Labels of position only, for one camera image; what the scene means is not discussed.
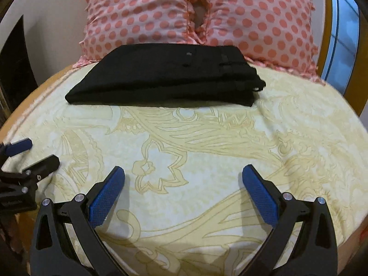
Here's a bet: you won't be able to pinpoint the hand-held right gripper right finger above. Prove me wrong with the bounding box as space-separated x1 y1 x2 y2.
242 164 345 276

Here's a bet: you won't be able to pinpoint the bed with yellow patterned sheet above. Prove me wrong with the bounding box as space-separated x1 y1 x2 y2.
0 63 368 276

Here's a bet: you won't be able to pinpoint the dark cabinet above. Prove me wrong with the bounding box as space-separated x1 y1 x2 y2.
0 14 38 117

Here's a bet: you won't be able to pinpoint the pink polka dot pillow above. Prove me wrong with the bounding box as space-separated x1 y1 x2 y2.
73 0 199 69
190 0 327 86

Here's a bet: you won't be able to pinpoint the arched glass window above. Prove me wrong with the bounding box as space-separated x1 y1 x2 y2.
320 0 362 92

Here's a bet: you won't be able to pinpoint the wooden window frame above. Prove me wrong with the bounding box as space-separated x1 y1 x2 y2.
315 0 368 115

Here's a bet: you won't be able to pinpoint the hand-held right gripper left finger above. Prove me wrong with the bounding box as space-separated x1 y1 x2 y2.
30 166 125 276

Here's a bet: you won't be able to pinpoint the black pants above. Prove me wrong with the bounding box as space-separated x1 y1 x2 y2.
65 43 266 107

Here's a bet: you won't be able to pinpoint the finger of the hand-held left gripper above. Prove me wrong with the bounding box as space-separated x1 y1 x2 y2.
0 155 60 186
0 138 33 161

